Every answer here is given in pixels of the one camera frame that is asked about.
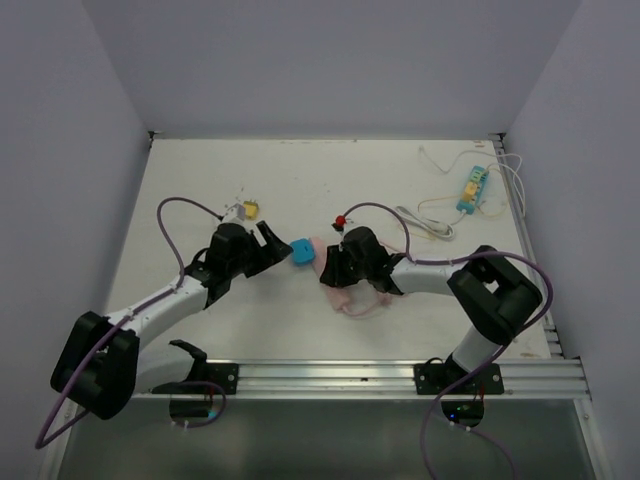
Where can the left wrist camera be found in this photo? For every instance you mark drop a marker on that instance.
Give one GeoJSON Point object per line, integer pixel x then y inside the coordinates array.
{"type": "Point", "coordinates": [236, 214]}

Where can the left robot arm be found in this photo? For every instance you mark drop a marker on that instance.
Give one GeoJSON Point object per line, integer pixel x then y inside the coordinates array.
{"type": "Point", "coordinates": [98, 366]}

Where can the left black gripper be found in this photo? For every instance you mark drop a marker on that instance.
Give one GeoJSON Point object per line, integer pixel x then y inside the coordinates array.
{"type": "Point", "coordinates": [275, 249]}

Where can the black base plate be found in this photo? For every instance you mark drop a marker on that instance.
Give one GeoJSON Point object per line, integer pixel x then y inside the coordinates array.
{"type": "Point", "coordinates": [433, 376]}
{"type": "Point", "coordinates": [225, 375]}

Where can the teal power strip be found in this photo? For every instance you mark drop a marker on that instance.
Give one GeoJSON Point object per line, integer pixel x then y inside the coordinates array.
{"type": "Point", "coordinates": [480, 176]}

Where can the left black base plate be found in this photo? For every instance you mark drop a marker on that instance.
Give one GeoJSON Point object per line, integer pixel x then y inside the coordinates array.
{"type": "Point", "coordinates": [225, 375]}

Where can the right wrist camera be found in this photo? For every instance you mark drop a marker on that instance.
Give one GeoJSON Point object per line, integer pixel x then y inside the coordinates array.
{"type": "Point", "coordinates": [342, 225]}

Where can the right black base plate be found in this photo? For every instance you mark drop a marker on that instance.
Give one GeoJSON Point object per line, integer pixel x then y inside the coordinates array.
{"type": "Point", "coordinates": [433, 376]}

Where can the pink power strip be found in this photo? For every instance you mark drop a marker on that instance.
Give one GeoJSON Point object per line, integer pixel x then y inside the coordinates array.
{"type": "Point", "coordinates": [354, 301]}

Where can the yellow plug adapter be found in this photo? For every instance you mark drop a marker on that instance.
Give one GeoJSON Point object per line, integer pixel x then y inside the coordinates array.
{"type": "Point", "coordinates": [251, 210]}

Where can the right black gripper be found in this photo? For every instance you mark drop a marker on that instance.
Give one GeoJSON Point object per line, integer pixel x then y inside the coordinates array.
{"type": "Point", "coordinates": [333, 274]}

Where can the aluminium rail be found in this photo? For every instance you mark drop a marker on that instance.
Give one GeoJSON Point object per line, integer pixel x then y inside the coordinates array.
{"type": "Point", "coordinates": [522, 379]}

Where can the blue plug adapter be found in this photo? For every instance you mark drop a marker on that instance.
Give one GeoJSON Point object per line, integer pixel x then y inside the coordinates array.
{"type": "Point", "coordinates": [303, 252]}

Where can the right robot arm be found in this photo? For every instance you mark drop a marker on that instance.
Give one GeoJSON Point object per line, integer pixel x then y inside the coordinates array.
{"type": "Point", "coordinates": [496, 296]}

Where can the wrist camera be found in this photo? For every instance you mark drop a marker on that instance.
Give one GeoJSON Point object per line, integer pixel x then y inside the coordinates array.
{"type": "Point", "coordinates": [236, 214]}
{"type": "Point", "coordinates": [342, 225]}

